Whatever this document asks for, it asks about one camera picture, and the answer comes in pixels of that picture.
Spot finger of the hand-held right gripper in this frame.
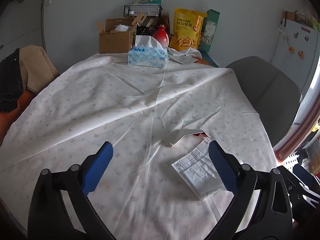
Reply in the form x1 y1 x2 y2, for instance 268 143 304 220
293 164 316 188

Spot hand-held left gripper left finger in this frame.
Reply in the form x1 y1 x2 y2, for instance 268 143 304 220
28 141 114 240

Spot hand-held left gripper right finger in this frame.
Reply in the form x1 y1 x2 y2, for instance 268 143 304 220
205 140 293 240

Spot white foil packet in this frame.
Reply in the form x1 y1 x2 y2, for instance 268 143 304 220
171 140 227 201

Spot torn white paper piece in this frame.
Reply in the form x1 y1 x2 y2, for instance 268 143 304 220
164 129 210 148

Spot white pegboard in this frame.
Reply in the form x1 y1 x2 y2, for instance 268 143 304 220
277 152 310 173

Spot white floral tablecloth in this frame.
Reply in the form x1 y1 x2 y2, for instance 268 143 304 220
0 52 283 240

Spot grey chair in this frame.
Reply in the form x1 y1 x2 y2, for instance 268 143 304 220
226 56 303 147

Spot orange chair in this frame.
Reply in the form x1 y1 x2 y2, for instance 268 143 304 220
0 90 38 143

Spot white refrigerator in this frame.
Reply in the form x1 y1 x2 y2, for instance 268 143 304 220
271 19 320 100

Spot blue mat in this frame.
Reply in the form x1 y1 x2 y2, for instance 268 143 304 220
199 51 218 67

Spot grey printed packet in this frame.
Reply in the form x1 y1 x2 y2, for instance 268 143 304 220
170 55 198 65

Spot beige cloth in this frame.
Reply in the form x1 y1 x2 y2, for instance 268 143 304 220
19 45 60 93

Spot blue white tissue box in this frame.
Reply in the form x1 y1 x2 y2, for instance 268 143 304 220
128 35 168 68

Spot black knitted cloth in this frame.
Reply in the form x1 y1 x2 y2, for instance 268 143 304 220
0 49 25 113

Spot white plastic wrapper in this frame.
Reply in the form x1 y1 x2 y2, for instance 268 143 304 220
167 46 200 58

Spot open cardboard box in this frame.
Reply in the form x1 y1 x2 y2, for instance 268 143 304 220
99 18 137 54

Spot tall green box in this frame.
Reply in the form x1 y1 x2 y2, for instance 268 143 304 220
199 9 220 53

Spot yellow snack bag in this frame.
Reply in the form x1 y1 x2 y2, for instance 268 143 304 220
170 7 208 51

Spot red white vase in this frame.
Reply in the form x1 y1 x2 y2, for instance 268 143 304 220
152 25 170 49

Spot white hanging loop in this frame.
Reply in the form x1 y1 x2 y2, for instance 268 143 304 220
277 25 288 40

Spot black utensil holder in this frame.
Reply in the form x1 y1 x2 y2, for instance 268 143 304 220
136 19 153 37

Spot green patterned bag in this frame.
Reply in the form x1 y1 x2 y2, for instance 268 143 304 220
305 15 320 31

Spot wooden utensil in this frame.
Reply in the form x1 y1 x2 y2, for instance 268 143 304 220
132 14 147 27

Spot brown jar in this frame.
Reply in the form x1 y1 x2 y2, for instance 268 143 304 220
160 15 171 34

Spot small brown box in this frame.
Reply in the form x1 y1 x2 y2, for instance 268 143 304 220
283 9 296 21

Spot grey door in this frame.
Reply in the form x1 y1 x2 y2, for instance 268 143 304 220
0 0 48 53

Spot small wire basket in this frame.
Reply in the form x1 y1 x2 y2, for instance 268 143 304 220
295 11 311 23

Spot black wire basket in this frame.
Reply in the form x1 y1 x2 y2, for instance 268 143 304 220
124 3 165 18

